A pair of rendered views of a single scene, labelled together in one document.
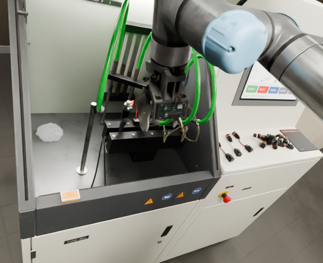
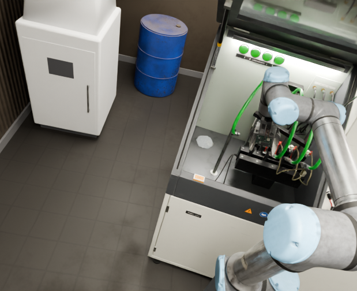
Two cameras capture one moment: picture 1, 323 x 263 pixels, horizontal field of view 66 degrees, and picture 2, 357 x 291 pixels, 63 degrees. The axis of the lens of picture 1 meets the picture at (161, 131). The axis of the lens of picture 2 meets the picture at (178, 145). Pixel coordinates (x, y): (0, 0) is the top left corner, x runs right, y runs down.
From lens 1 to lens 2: 0.59 m
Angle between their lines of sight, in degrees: 32
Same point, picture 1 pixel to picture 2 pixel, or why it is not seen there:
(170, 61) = (265, 112)
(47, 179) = (191, 168)
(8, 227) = (156, 202)
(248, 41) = (283, 111)
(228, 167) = not seen: hidden behind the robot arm
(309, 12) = not seen: outside the picture
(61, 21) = (236, 72)
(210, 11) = (274, 95)
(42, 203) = (183, 174)
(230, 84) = not seen: outside the picture
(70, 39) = (238, 85)
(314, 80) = (320, 139)
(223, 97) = not seen: hidden behind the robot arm
